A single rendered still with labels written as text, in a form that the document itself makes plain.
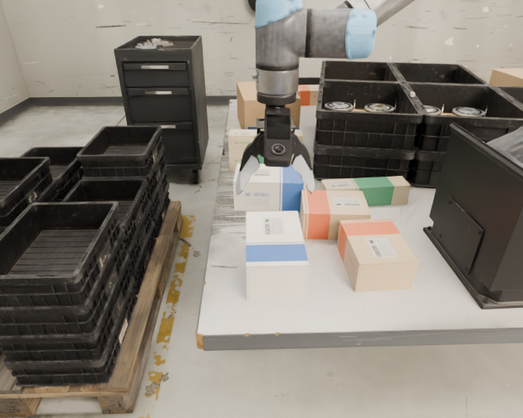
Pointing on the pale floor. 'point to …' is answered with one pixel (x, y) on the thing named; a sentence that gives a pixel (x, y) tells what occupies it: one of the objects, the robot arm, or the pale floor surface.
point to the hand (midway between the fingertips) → (275, 196)
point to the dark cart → (168, 96)
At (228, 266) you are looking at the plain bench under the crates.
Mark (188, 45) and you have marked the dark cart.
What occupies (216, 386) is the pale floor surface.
